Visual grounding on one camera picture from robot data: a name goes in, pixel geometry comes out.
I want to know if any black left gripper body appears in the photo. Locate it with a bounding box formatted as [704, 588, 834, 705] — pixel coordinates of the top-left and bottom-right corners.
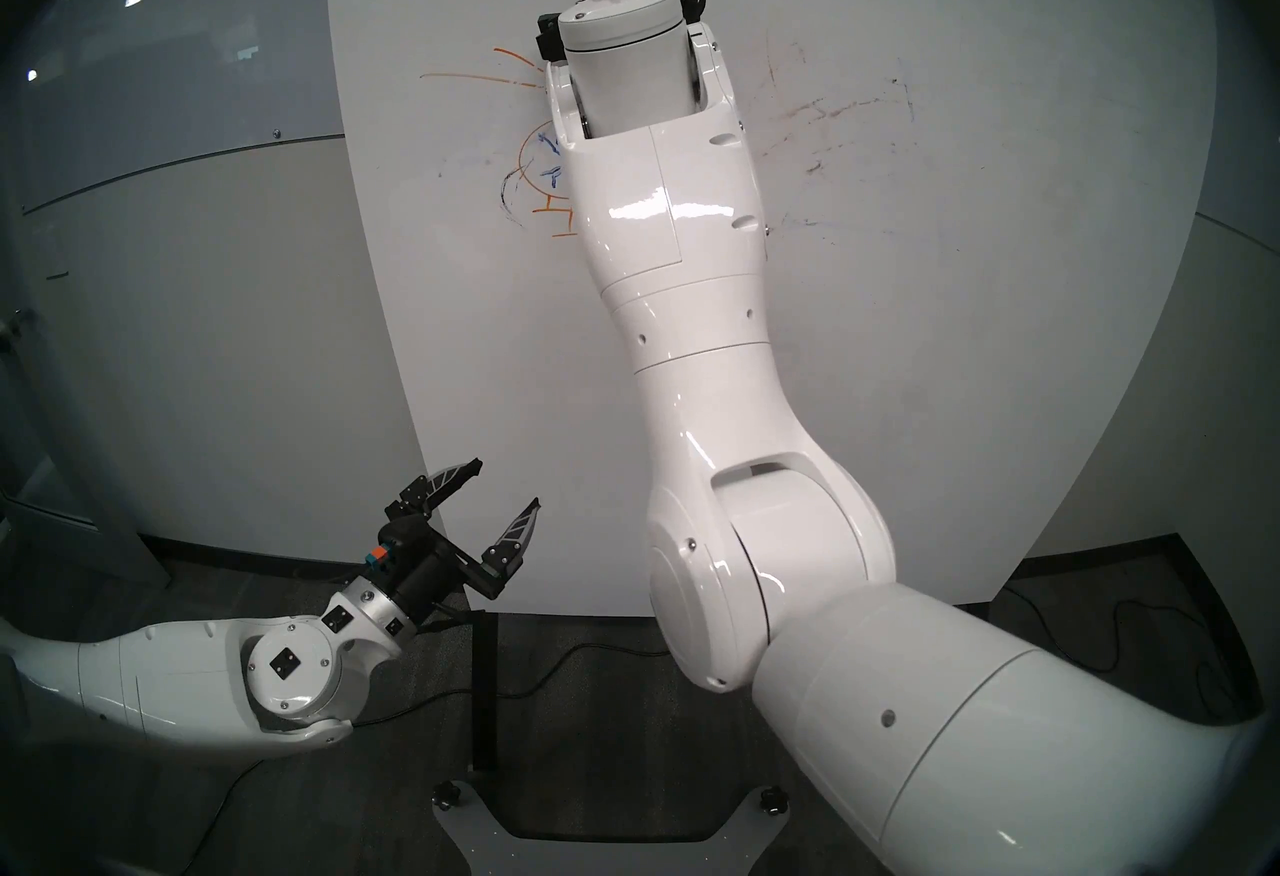
[385, 530, 481, 623]

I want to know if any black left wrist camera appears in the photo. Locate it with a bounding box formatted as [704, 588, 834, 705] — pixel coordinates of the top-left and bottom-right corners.
[362, 514, 433, 575]

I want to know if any large white whiteboard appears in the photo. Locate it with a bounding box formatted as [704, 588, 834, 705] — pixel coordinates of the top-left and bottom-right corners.
[325, 0, 1223, 617]

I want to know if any black looped floor cable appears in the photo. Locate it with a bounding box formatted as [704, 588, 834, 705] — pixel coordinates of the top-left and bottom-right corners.
[1000, 584, 1241, 715]

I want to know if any black whiteboard stand post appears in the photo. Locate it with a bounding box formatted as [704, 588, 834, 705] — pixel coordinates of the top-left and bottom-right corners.
[470, 612, 501, 775]

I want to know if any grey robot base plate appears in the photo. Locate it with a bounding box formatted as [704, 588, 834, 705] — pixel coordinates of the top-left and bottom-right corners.
[430, 781, 791, 876]

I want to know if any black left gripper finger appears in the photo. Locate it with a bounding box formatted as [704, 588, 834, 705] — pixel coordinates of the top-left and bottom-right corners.
[385, 458, 485, 517]
[478, 497, 543, 599]

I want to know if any glass wall board with writing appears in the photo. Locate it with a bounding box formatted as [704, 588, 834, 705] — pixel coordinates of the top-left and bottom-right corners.
[0, 0, 347, 215]

